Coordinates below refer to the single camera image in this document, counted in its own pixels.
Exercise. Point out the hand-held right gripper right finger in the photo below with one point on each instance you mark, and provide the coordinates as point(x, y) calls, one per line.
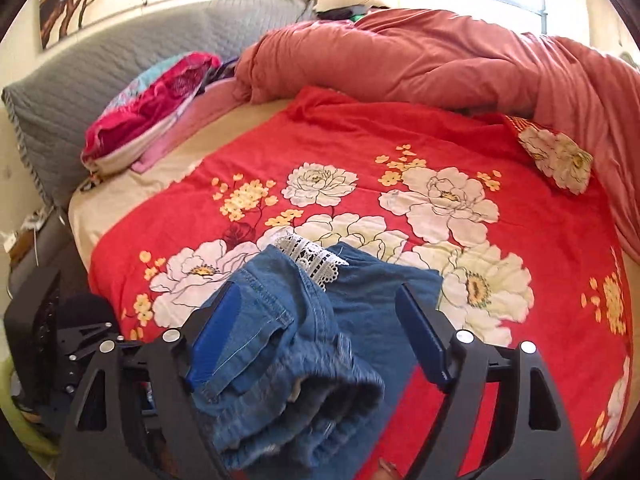
point(420, 335)

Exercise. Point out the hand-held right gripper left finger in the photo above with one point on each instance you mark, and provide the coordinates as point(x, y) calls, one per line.
point(220, 332)

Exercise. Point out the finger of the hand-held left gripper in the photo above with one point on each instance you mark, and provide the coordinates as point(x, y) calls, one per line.
point(82, 342)

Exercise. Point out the blue denim pants lace trim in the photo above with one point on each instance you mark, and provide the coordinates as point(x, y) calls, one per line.
point(300, 340)

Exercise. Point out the person's black-clad leg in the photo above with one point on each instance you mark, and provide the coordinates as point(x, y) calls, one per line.
point(87, 307)

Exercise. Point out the beige bed sheet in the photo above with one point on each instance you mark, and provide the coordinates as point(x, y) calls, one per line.
point(165, 160)

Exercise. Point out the red floral blanket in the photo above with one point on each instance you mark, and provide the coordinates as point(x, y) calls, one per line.
point(360, 130)

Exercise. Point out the plain pink pillow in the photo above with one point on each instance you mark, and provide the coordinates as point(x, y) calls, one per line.
point(200, 110)

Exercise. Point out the magenta floral pillow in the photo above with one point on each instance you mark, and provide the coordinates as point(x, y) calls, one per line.
point(145, 110)

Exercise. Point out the salmon pink duvet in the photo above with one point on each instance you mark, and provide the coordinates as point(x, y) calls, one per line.
point(450, 60)

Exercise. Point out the grey quilted headboard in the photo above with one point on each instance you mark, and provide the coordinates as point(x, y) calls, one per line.
point(100, 65)

